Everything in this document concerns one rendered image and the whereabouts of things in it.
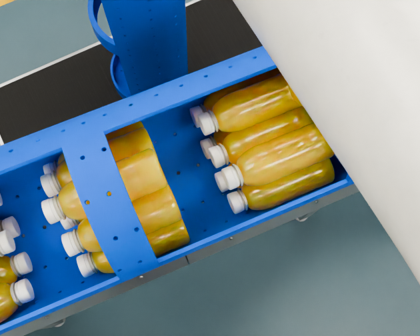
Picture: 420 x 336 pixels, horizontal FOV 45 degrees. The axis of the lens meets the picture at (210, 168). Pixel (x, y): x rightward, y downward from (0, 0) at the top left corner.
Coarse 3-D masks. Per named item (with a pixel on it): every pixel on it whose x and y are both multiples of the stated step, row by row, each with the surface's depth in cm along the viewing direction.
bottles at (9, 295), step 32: (128, 128) 91; (256, 128) 90; (288, 128) 90; (224, 160) 90; (256, 192) 89; (288, 192) 90; (0, 224) 92; (64, 224) 87; (0, 256) 86; (96, 256) 86; (0, 288) 84; (32, 288) 88; (0, 320) 84
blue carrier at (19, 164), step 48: (144, 96) 81; (192, 96) 78; (48, 144) 76; (96, 144) 74; (192, 144) 101; (0, 192) 94; (96, 192) 72; (192, 192) 100; (48, 240) 97; (144, 240) 75; (192, 240) 91; (48, 288) 92; (96, 288) 80
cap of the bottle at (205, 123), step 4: (200, 116) 87; (204, 116) 87; (208, 116) 87; (200, 120) 87; (204, 120) 87; (208, 120) 87; (200, 124) 89; (204, 124) 87; (208, 124) 87; (212, 124) 87; (204, 128) 87; (208, 128) 87; (212, 128) 87; (204, 132) 88; (208, 132) 88; (212, 132) 89
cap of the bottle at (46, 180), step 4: (44, 176) 84; (48, 176) 84; (44, 180) 84; (48, 180) 84; (44, 184) 83; (48, 184) 83; (52, 184) 83; (44, 188) 83; (48, 188) 83; (52, 188) 84; (48, 192) 84; (52, 192) 84; (56, 192) 84; (48, 196) 84; (52, 196) 85
